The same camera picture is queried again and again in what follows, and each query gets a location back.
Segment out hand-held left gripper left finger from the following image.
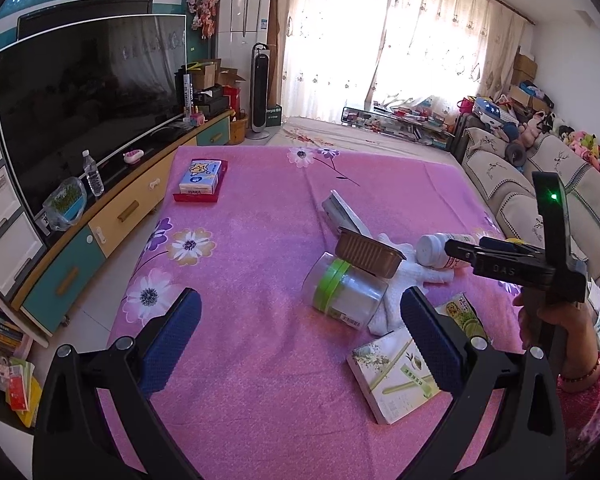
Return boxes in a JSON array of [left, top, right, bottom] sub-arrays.
[[32, 287, 203, 480]]

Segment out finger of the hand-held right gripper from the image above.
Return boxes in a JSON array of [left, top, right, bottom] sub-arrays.
[[479, 236, 537, 257], [444, 238, 482, 268]]

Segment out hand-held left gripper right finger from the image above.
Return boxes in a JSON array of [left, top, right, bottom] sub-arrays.
[[400, 287, 567, 480]]

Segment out small white plastic bottle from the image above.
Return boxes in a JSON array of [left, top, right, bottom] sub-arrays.
[[416, 232, 481, 270]]

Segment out green snack packet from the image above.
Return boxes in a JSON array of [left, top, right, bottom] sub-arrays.
[[432, 292, 490, 342]]

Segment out white and green snack box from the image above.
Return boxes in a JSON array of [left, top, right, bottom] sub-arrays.
[[346, 329, 443, 426]]

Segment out clear jar with green lid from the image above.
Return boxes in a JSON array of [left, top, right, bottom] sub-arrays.
[[304, 252, 390, 331]]

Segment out brown foil tray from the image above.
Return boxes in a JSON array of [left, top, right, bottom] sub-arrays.
[[335, 227, 407, 279]]

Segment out grey wrapper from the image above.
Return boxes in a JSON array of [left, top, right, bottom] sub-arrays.
[[322, 190, 376, 238]]

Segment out person's right hand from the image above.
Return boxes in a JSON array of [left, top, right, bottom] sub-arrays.
[[513, 290, 600, 379]]

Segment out beige sofa with covers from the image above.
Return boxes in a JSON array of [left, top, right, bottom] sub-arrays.
[[462, 127, 600, 281]]

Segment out row of plush toys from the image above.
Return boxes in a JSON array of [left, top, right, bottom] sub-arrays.
[[545, 110, 600, 186]]

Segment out pink plush toy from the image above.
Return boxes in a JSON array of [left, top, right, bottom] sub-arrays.
[[517, 115, 543, 148]]

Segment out dark suitcase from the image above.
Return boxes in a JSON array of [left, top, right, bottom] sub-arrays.
[[450, 112, 473, 153]]

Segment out blue star printed bag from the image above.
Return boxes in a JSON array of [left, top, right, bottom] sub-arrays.
[[472, 97, 518, 133]]

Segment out teal and yellow television cabinet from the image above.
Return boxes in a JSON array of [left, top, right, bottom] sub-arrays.
[[12, 110, 233, 336]]

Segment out red tray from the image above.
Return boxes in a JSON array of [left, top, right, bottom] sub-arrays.
[[172, 160, 229, 206]]

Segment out cluttered glass coffee table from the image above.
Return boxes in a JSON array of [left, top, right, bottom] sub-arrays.
[[341, 95, 461, 153]]

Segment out red and yellow packets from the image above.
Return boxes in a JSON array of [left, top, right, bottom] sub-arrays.
[[5, 357, 42, 427]]

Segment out blue tissue pack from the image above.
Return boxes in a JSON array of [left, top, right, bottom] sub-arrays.
[[179, 158, 227, 195]]

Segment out stack of cardboard boxes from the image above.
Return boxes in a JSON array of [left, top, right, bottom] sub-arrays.
[[510, 47, 553, 111]]

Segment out low shelf with books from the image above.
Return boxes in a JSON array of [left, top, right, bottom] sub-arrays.
[[0, 280, 43, 428]]

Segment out plastic bag with green sprouts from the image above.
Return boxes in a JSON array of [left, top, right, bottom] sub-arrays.
[[42, 176, 88, 232]]

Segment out cream floral bed sheet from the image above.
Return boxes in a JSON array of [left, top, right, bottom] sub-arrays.
[[267, 115, 461, 166]]

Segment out clear water bottle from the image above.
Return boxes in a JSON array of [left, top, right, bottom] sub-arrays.
[[81, 150, 105, 197]]

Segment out white plastic drawer unit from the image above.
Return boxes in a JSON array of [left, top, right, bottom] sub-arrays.
[[0, 105, 48, 301]]

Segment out wooden bucket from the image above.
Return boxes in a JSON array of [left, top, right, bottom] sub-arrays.
[[228, 115, 249, 145]]

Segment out tall black and white box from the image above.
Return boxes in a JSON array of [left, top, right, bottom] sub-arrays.
[[175, 67, 196, 116]]

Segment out large curved television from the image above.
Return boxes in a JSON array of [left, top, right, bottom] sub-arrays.
[[0, 14, 187, 221]]

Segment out cream embroidered curtains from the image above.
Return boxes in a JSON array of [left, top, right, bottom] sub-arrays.
[[267, 0, 528, 126]]

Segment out black tower fan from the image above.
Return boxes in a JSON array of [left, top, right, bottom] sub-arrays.
[[246, 42, 272, 140]]

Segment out open cardboard box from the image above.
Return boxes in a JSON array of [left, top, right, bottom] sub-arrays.
[[187, 60, 221, 91], [215, 67, 246, 89]]

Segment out white standing air conditioner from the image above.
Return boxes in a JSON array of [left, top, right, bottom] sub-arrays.
[[215, 0, 272, 68]]

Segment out hanging flower decoration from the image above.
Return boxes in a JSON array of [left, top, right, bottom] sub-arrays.
[[186, 0, 221, 40]]

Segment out red bead bracelet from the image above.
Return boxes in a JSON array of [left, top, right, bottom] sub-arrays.
[[557, 361, 600, 382]]

